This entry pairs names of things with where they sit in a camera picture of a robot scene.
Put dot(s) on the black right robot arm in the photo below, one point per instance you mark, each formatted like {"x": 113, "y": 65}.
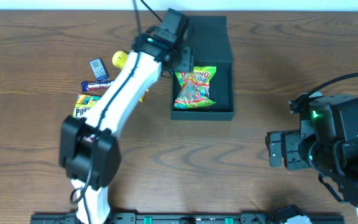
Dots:
{"x": 326, "y": 141}

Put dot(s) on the yellow candy wrapper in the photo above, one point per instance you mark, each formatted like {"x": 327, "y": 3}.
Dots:
{"x": 141, "y": 99}

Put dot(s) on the yellow Mentos bottle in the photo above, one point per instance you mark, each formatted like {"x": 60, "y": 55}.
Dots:
{"x": 119, "y": 59}

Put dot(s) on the blue Eclipse mint box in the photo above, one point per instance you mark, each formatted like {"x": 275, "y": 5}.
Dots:
{"x": 99, "y": 69}

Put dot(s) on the Haribo worms candy bag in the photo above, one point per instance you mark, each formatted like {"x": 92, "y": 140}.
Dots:
{"x": 195, "y": 87}

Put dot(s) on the green Pretz snack box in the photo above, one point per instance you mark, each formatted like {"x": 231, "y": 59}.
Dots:
{"x": 83, "y": 104}

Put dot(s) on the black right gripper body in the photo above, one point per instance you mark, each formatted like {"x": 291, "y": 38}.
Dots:
{"x": 286, "y": 149}

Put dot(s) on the Dairy Milk chocolate bar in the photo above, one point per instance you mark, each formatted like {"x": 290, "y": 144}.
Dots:
{"x": 90, "y": 86}

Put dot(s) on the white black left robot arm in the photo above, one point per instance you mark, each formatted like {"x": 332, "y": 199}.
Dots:
{"x": 89, "y": 145}

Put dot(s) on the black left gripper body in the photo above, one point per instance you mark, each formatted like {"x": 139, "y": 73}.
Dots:
{"x": 186, "y": 58}

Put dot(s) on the dark green open box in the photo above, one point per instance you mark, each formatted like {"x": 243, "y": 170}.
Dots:
{"x": 208, "y": 38}

